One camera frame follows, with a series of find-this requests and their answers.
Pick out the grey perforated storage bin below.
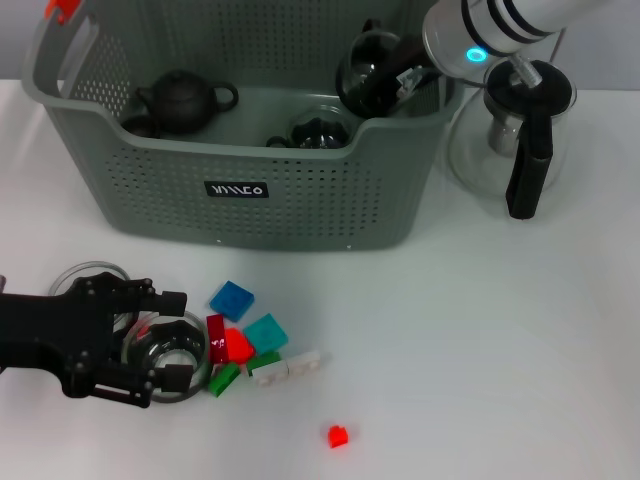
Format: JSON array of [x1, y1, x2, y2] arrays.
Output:
[[22, 0, 469, 251]]

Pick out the dark clay teapot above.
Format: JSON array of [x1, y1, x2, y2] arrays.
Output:
[[135, 68, 240, 137]]

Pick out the dark red toy brick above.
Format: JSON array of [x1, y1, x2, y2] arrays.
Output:
[[206, 314, 227, 365]]

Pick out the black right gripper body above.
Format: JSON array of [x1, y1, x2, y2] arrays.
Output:
[[368, 33, 442, 118]]

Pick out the green toy brick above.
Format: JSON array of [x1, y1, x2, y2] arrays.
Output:
[[246, 351, 281, 377], [207, 363, 241, 399]]

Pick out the teal square toy tile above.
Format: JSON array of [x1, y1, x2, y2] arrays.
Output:
[[243, 313, 290, 356]]

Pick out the blue square toy tile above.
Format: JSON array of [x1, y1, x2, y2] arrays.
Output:
[[208, 280, 255, 324]]

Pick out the dark clay teacup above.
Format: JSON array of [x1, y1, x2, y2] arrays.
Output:
[[119, 113, 162, 140]]

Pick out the white toy brick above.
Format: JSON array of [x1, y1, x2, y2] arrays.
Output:
[[251, 362, 291, 389], [284, 351, 331, 376]]

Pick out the orange bin handle clip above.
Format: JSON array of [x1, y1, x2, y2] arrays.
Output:
[[43, 0, 84, 25]]

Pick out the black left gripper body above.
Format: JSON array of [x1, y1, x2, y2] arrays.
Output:
[[0, 273, 131, 400]]

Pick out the bright red slope brick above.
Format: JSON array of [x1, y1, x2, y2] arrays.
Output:
[[223, 327, 255, 364]]

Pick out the right gripper cable metal plugs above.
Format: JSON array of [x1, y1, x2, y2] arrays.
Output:
[[397, 53, 545, 97]]

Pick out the glass carafe black handle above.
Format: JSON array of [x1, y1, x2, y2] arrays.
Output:
[[446, 58, 577, 221]]

